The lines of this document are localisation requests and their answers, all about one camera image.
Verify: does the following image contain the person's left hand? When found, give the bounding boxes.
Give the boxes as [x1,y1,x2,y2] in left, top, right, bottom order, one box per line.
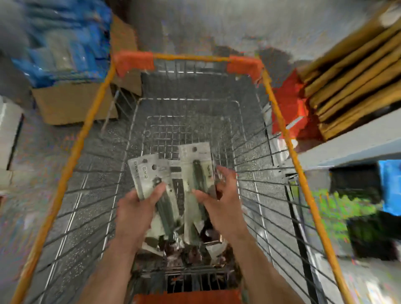
[116,182,168,253]

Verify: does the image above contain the green black packets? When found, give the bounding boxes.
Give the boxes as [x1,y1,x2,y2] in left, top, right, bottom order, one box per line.
[313,188,378,242]

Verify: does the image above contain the orange wire shopping cart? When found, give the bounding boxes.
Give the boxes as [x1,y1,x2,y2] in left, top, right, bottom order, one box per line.
[11,50,355,304]

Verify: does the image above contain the large open cardboard box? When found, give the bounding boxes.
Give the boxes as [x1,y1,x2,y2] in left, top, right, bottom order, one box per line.
[31,15,142,126]

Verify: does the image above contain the person's right forearm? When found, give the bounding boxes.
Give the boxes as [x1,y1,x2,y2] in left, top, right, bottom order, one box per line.
[228,232,305,304]

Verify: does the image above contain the red packets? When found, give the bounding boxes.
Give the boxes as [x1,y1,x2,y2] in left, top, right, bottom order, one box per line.
[271,69,323,142]

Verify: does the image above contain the white display platform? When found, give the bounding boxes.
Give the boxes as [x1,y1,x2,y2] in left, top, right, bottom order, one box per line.
[0,97,25,192]

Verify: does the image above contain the person's right hand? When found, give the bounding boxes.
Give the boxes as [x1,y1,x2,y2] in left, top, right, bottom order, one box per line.
[191,166,249,244]

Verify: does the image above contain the person's left forearm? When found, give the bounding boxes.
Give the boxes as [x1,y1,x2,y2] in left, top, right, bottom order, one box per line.
[78,241,151,304]

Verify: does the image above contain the orange cart seat flap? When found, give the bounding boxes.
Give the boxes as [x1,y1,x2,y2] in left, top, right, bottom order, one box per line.
[135,288,243,304]

